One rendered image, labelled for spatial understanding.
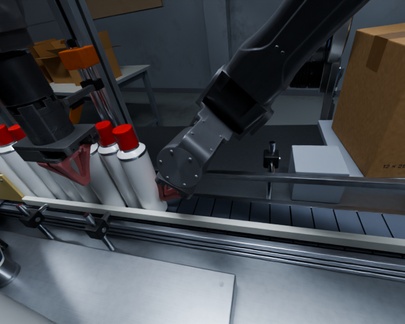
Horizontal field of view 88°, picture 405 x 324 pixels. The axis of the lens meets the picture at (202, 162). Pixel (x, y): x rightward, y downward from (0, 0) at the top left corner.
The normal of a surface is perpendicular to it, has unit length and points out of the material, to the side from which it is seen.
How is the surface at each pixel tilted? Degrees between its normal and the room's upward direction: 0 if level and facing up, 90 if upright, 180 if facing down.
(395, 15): 90
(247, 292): 0
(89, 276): 0
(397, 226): 0
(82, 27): 90
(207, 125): 42
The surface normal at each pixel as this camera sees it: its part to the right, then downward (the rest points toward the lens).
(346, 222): -0.15, -0.78
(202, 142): 0.52, -0.52
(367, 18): -0.43, 0.60
